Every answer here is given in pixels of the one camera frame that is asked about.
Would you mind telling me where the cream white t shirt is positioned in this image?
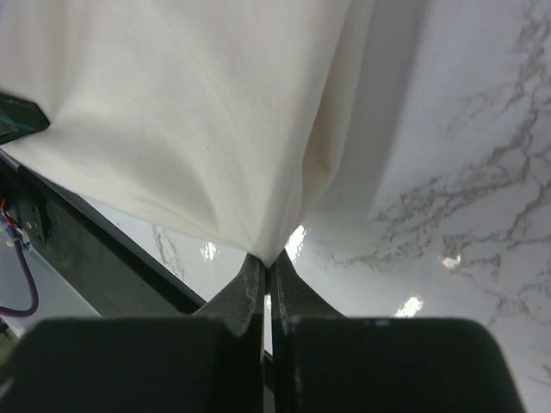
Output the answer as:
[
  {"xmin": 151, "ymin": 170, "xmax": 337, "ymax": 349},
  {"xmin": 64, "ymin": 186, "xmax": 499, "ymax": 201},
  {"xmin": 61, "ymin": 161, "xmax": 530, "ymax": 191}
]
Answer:
[{"xmin": 1, "ymin": 1, "xmax": 424, "ymax": 264}]

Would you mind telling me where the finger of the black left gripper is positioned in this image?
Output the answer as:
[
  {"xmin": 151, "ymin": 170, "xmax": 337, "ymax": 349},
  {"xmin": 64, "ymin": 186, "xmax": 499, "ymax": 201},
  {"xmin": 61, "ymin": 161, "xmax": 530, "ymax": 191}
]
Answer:
[{"xmin": 0, "ymin": 93, "xmax": 50, "ymax": 145}]

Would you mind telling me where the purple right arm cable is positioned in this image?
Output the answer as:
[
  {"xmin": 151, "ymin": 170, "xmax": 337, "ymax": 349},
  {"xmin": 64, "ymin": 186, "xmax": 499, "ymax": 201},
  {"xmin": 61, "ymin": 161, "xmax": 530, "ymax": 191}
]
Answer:
[{"xmin": 0, "ymin": 240, "xmax": 40, "ymax": 318}]

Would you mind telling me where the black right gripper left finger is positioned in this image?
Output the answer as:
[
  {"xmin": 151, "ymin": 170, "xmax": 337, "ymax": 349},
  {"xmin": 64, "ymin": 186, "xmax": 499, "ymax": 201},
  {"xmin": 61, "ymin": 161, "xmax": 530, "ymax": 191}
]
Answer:
[{"xmin": 1, "ymin": 256, "xmax": 265, "ymax": 412}]

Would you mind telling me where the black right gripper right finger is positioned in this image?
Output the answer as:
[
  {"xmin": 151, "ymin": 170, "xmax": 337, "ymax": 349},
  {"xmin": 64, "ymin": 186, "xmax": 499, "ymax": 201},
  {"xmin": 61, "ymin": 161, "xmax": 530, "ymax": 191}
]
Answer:
[{"xmin": 269, "ymin": 254, "xmax": 524, "ymax": 412}]

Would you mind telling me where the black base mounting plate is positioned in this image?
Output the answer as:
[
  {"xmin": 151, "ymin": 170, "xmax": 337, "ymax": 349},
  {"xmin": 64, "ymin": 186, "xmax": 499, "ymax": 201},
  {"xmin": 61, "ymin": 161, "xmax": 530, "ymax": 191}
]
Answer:
[{"xmin": 1, "ymin": 156, "xmax": 206, "ymax": 317}]

